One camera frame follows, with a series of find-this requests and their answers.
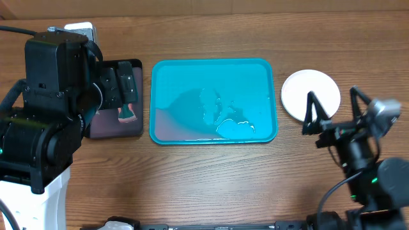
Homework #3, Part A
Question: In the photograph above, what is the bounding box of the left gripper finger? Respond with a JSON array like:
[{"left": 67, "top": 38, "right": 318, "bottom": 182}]
[
  {"left": 100, "top": 68, "right": 123, "bottom": 110},
  {"left": 117, "top": 61, "right": 137, "bottom": 104}
]

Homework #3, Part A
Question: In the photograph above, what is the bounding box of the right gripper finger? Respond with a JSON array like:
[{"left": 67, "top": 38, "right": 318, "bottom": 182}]
[
  {"left": 349, "top": 85, "right": 373, "bottom": 122},
  {"left": 302, "top": 91, "right": 330, "bottom": 135}
]

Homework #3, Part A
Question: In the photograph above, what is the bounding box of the green and orange sponge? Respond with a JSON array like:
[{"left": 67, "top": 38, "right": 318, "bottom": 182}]
[{"left": 118, "top": 103, "right": 137, "bottom": 123}]

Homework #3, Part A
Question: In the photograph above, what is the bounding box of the white plate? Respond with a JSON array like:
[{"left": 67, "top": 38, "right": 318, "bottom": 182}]
[{"left": 281, "top": 70, "right": 341, "bottom": 121}]

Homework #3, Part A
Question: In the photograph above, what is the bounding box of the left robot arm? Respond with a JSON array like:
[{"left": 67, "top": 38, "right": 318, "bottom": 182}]
[{"left": 1, "top": 29, "right": 142, "bottom": 229}]

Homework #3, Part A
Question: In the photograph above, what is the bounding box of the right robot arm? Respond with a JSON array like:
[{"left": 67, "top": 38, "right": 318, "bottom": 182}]
[{"left": 300, "top": 86, "right": 408, "bottom": 230}]

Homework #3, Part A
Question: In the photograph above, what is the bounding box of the black rectangular tray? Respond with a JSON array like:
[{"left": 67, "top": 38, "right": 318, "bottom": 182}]
[{"left": 85, "top": 59, "right": 143, "bottom": 139}]

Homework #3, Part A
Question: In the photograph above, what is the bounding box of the teal plastic tray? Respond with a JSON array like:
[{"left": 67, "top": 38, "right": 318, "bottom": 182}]
[{"left": 149, "top": 58, "right": 279, "bottom": 145}]

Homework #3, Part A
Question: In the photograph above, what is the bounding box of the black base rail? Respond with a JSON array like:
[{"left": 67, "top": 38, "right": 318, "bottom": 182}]
[{"left": 80, "top": 216, "right": 308, "bottom": 230}]

